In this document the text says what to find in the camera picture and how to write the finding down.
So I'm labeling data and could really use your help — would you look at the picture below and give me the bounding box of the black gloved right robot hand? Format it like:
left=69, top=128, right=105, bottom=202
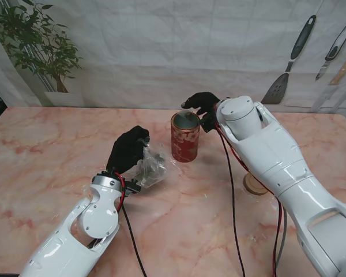
left=180, top=91, right=221, bottom=116

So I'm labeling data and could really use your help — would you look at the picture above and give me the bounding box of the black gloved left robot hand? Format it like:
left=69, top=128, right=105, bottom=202
left=106, top=125, right=150, bottom=174

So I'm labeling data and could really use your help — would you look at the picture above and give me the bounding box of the clear plastic tea bag pouch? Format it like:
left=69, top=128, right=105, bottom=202
left=134, top=138, right=170, bottom=190

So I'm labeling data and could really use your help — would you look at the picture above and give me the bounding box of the red floral tea canister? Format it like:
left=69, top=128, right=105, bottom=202
left=170, top=111, right=201, bottom=163

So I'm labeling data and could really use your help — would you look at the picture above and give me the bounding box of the brown round canister lid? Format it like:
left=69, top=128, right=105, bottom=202
left=243, top=171, right=268, bottom=196

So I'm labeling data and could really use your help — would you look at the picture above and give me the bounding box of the white wrinkled backdrop cloth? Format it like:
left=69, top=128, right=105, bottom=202
left=0, top=0, right=346, bottom=115

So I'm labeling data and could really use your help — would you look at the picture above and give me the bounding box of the black slotted spatula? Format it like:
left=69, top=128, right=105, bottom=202
left=261, top=14, right=317, bottom=105

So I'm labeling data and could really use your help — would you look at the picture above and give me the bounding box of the green leafy plant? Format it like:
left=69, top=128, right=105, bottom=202
left=0, top=0, right=83, bottom=93

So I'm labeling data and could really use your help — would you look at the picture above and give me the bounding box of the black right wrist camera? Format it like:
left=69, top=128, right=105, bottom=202
left=200, top=112, right=219, bottom=133

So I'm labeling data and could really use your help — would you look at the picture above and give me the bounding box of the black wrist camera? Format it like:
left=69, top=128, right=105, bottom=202
left=123, top=178, right=142, bottom=196
left=200, top=112, right=219, bottom=133

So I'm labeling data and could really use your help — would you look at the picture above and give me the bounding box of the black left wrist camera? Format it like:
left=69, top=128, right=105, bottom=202
left=123, top=178, right=142, bottom=196

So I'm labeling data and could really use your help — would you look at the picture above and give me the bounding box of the red black left arm cable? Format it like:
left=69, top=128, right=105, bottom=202
left=116, top=173, right=148, bottom=277

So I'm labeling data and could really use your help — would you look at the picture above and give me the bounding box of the red black arm cable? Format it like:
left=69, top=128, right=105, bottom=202
left=116, top=173, right=148, bottom=277
left=215, top=121, right=288, bottom=277

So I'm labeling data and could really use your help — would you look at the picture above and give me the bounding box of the red black right arm cable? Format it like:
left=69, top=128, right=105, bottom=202
left=215, top=121, right=288, bottom=277

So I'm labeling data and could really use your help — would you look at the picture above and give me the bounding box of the black handled peeler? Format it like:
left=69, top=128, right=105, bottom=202
left=315, top=13, right=346, bottom=81

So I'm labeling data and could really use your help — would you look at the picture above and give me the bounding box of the wooden handled knife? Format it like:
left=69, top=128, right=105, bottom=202
left=328, top=50, right=346, bottom=86

